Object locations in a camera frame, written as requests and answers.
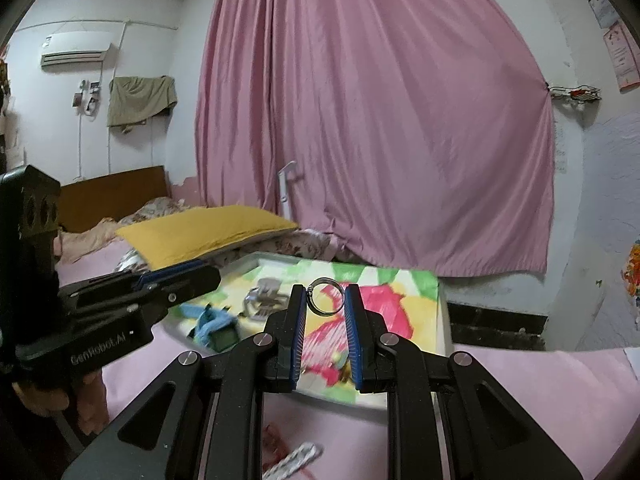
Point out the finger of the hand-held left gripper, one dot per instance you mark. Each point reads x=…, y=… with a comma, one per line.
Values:
x=170, y=292
x=170, y=271

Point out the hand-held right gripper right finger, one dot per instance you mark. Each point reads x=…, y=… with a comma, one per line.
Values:
x=356, y=337

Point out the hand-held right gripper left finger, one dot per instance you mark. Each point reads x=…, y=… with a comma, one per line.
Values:
x=298, y=335

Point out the grey hair claw clip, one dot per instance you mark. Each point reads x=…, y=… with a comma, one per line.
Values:
x=262, y=305

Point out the grey tray with colourful lining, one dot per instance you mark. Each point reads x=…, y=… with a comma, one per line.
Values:
x=400, y=305

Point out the blue wrist watch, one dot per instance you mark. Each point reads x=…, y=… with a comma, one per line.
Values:
x=212, y=327

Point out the person's left hand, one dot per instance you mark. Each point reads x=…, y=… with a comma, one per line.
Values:
x=47, y=400

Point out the yellow pillow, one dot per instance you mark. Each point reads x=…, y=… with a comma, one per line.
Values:
x=200, y=232

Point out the beige blanket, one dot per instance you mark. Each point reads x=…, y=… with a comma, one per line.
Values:
x=85, y=240

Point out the pink bed sheet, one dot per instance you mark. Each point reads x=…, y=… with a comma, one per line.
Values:
x=90, y=271

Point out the floral quilt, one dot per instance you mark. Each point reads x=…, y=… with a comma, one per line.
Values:
x=155, y=207

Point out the wooden headboard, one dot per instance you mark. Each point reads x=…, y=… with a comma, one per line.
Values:
x=110, y=195

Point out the white hair clip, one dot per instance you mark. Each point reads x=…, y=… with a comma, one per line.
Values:
x=300, y=455

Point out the white folding lamp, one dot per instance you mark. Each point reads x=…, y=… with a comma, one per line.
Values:
x=285, y=190

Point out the olive hanging cloth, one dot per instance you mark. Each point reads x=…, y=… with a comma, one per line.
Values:
x=140, y=100

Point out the pink blanket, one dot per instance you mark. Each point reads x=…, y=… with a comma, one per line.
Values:
x=550, y=400

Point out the white air conditioner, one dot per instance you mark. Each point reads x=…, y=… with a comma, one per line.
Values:
x=75, y=45

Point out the pink curtain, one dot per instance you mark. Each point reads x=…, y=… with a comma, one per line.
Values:
x=375, y=110

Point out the colourful paper figure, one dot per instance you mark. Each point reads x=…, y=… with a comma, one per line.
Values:
x=634, y=270

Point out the white wall-mounted device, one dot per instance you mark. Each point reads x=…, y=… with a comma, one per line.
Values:
x=90, y=102

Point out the group of wall certificates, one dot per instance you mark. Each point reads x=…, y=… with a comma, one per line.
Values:
x=622, y=55

